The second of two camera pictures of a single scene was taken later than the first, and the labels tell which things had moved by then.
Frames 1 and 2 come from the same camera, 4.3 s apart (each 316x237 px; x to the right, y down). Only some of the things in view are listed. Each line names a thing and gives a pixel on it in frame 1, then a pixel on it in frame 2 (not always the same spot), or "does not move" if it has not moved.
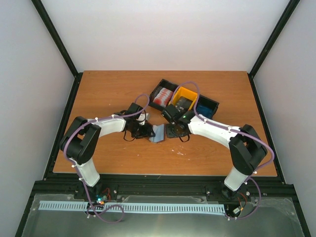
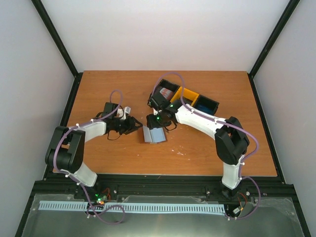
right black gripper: (170, 135) → (151, 124)
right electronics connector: (237, 210) does not move
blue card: (205, 111) does not move
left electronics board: (100, 199) does not move
